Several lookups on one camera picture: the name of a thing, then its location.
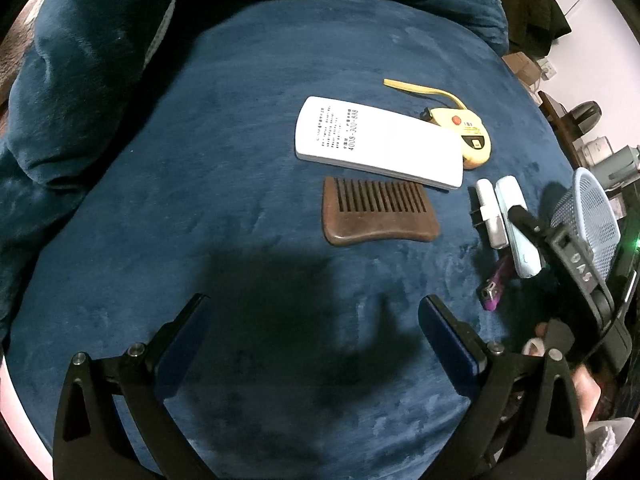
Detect black electric kettle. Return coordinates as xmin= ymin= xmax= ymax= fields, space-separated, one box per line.
xmin=570 ymin=101 xmax=602 ymax=134

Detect brown wooden comb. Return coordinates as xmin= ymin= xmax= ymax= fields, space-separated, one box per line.
xmin=321 ymin=177 xmax=440 ymax=246

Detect blue velvet cushion cover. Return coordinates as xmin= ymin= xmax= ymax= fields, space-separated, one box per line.
xmin=7 ymin=0 xmax=572 ymax=479

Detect light blue white case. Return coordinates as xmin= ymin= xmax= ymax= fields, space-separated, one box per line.
xmin=495 ymin=176 xmax=542 ymax=280

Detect dark wooden side table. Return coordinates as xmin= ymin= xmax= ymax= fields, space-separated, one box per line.
xmin=537 ymin=91 xmax=580 ymax=169

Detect stacked cardboard boxes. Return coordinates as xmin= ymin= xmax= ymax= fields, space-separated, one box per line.
xmin=502 ymin=52 xmax=542 ymax=90

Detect purple lighter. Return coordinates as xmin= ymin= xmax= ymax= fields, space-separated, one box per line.
xmin=478 ymin=256 xmax=515 ymax=312

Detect person right hand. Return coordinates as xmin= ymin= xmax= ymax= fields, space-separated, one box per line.
xmin=522 ymin=323 xmax=602 ymax=427

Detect light blue mesh basket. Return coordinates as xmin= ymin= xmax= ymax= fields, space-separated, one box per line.
xmin=551 ymin=167 xmax=620 ymax=283

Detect white power adapter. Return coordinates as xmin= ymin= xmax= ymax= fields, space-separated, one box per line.
xmin=475 ymin=179 xmax=509 ymax=250

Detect white remote box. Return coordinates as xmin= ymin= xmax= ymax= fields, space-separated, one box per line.
xmin=294 ymin=96 xmax=463 ymax=190

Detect pale blue thermos jug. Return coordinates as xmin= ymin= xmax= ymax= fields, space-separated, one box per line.
xmin=603 ymin=146 xmax=639 ymax=190

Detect yellow tape measure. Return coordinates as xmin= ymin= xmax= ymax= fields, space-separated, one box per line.
xmin=383 ymin=78 xmax=491 ymax=170

